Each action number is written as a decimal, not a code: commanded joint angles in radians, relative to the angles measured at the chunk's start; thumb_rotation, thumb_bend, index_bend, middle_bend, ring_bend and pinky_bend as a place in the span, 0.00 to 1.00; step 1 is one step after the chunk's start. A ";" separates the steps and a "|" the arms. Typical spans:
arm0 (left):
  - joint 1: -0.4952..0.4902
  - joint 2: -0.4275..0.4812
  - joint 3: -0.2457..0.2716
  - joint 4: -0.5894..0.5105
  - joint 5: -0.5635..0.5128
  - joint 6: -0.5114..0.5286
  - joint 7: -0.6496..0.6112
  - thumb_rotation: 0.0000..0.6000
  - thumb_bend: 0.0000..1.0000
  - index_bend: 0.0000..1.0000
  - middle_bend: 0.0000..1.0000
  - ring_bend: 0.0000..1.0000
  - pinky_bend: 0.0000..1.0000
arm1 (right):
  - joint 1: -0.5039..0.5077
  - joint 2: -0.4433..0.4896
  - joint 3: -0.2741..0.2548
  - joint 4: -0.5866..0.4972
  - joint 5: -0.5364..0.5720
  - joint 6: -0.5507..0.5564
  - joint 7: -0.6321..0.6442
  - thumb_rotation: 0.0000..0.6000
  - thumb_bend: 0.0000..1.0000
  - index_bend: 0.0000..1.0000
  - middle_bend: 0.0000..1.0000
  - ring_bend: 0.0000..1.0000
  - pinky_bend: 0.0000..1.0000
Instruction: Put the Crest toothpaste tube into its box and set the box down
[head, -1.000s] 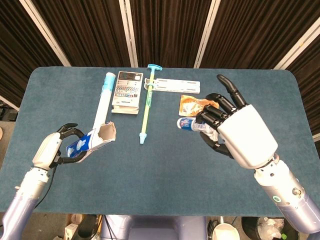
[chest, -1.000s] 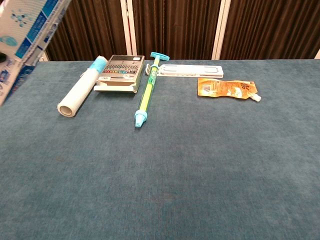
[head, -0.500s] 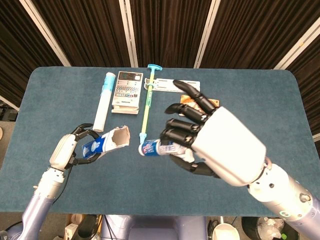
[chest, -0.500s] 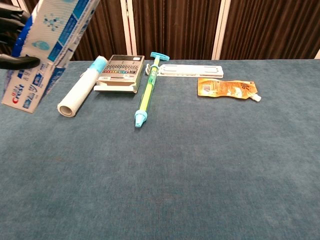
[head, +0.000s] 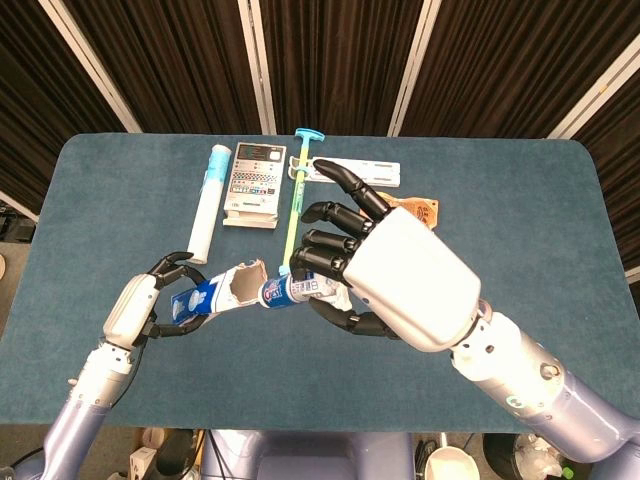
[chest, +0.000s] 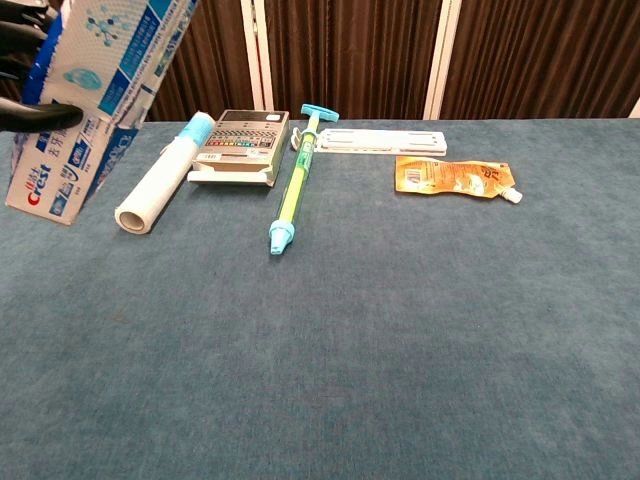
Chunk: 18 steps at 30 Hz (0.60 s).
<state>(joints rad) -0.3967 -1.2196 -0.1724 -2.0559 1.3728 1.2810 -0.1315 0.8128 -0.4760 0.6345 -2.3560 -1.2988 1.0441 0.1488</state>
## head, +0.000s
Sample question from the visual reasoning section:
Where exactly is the green yellow hand pump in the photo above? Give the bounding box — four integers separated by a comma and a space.
280, 127, 326, 275

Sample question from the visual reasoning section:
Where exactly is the purple robot torso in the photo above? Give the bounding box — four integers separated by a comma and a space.
199, 429, 416, 480

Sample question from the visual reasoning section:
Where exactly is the small white carton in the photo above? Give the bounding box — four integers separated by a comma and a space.
129, 447, 159, 480

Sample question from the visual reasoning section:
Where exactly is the dark brown pleated curtain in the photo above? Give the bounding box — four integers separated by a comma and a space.
62, 0, 264, 135
572, 107, 640, 271
259, 0, 426, 136
399, 0, 640, 140
0, 0, 129, 216

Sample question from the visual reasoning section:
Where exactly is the grey label printer box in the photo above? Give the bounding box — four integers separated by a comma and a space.
222, 142, 289, 230

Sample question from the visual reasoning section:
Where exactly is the black curved object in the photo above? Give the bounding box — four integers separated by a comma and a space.
154, 428, 201, 480

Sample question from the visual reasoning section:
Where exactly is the black equipment box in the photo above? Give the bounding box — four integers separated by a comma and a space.
0, 210, 37, 244

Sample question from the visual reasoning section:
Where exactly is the white toothbrush package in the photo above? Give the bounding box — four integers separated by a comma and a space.
288, 155, 402, 188

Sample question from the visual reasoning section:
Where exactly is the teal table mat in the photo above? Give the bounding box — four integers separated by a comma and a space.
0, 132, 640, 435

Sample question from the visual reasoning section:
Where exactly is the blue white toothpaste tube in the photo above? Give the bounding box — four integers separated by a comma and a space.
259, 272, 354, 314

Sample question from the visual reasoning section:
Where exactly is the white paper roll blue label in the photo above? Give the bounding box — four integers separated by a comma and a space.
185, 144, 233, 265

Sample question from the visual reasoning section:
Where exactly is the black left hand cable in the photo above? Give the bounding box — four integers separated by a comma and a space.
110, 342, 147, 407

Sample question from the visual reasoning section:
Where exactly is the orange spout pouch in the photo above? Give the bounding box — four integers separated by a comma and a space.
374, 191, 440, 231

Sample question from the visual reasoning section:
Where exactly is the white bowl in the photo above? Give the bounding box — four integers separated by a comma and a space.
424, 446, 481, 480

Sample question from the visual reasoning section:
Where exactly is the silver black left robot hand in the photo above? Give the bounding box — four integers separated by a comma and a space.
102, 252, 211, 351

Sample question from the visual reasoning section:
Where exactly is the blue white toothpaste box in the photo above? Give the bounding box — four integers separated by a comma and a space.
170, 258, 266, 329

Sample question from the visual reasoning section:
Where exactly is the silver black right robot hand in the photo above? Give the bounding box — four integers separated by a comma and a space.
288, 157, 483, 354

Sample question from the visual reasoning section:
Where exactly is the black trash bin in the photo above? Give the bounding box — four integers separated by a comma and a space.
482, 432, 576, 480

